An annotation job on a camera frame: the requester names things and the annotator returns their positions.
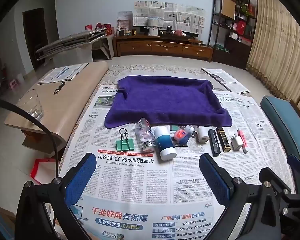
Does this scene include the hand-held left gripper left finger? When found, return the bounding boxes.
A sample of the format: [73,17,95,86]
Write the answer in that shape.
[15,152,98,240]

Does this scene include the clear drinking glass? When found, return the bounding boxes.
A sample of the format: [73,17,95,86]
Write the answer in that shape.
[16,89,44,121]

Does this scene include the grey folded table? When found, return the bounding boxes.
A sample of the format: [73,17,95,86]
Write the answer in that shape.
[36,27,108,60]

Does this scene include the green binder clip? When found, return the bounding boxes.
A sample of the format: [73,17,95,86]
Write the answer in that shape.
[116,128,132,152]

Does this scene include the newspapers on wall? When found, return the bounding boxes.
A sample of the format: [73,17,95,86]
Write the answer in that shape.
[133,1,206,34]

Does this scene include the white charger plug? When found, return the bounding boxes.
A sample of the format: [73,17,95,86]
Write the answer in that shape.
[230,135,244,152]

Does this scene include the clear plastic bottle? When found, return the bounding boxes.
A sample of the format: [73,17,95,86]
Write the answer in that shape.
[135,117,156,152]

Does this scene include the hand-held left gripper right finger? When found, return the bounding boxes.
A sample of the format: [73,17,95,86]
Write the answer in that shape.
[199,153,293,240]

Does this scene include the black and gold box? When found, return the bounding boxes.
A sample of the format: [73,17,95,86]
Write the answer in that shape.
[216,127,231,153]

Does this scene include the folded newspaper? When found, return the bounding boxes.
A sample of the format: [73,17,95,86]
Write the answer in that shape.
[201,67,250,95]

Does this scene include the teal chair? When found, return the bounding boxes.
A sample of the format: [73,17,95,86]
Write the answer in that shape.
[260,95,300,165]

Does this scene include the black pen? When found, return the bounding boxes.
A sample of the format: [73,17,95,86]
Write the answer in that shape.
[53,82,66,95]

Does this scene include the white paper booklet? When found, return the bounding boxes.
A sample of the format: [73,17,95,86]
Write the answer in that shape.
[37,63,89,85]

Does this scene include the white wall calendar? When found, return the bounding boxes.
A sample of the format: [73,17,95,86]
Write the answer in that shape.
[117,11,133,34]

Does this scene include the black cable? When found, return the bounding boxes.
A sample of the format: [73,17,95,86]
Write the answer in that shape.
[0,97,59,180]

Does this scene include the white and blue bottle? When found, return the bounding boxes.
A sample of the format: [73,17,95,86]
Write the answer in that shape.
[154,126,177,160]

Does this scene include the wooden tv cabinet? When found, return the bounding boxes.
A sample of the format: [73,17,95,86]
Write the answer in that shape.
[113,34,214,63]

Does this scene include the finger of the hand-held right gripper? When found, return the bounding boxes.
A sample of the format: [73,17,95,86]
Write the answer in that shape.
[276,189,300,230]
[287,154,300,180]

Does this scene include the beige curtain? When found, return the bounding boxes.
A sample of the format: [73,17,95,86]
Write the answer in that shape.
[246,0,300,120]

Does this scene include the long black box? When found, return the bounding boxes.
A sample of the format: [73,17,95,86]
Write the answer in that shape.
[208,129,221,156]

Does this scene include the red gift boxes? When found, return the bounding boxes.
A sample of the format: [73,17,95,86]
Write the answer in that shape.
[84,24,114,34]

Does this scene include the white usb night light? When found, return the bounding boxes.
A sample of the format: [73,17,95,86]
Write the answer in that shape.
[186,125,200,138]

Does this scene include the cardboard box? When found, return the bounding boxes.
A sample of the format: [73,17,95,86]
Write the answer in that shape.
[220,0,236,19]

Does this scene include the newspaper sheet with bold headline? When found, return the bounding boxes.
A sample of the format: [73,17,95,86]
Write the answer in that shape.
[211,90,283,180]

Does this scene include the purple towel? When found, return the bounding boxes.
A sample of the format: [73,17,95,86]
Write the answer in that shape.
[104,75,233,128]

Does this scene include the dark wooden door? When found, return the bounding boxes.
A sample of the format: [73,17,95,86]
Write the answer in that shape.
[22,8,46,72]

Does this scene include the small orange and blue jar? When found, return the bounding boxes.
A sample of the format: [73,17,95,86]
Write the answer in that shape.
[173,129,190,145]

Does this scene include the pink highlighter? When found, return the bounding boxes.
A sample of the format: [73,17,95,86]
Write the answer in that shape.
[237,129,249,153]

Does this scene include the beige side table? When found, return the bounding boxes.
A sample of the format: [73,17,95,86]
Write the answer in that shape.
[4,61,109,145]

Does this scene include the large newspaper spread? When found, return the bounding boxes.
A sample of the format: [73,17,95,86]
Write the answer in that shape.
[47,85,290,240]

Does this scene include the dark shelf unit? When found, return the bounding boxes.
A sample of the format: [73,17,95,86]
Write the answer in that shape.
[207,0,258,68]

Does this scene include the white tape roll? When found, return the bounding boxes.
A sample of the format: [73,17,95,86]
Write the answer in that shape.
[197,126,210,144]

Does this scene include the white round appliance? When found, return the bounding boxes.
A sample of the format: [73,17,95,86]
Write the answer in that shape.
[144,26,158,37]

